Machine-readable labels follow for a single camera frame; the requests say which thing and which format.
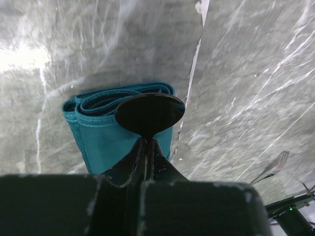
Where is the teal satin napkin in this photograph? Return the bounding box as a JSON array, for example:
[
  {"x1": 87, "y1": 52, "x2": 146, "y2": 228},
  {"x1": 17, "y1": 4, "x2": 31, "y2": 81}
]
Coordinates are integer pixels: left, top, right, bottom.
[{"x1": 62, "y1": 82, "x2": 175, "y2": 174}]

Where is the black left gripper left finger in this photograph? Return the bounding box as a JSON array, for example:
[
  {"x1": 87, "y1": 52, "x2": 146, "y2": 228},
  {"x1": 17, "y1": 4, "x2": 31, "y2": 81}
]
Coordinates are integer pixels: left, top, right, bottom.
[{"x1": 0, "y1": 139, "x2": 145, "y2": 236}]

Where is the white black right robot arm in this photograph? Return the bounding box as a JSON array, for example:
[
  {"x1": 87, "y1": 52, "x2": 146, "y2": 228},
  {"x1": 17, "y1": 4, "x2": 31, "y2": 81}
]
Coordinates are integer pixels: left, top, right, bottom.
[{"x1": 265, "y1": 186, "x2": 315, "y2": 236}]

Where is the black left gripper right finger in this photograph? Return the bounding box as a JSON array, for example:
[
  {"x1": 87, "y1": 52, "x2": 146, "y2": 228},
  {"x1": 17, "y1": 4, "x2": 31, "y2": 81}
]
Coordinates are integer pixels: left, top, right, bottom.
[{"x1": 140, "y1": 140, "x2": 272, "y2": 236}]

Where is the black spoon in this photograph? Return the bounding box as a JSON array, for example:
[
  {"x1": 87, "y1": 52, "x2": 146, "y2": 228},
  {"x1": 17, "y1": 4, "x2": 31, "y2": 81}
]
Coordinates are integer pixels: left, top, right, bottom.
[{"x1": 115, "y1": 92, "x2": 185, "y2": 142}]

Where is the silver fork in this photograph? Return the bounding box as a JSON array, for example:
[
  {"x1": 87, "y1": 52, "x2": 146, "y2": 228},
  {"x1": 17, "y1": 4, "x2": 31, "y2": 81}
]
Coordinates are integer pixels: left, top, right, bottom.
[{"x1": 250, "y1": 150, "x2": 289, "y2": 185}]

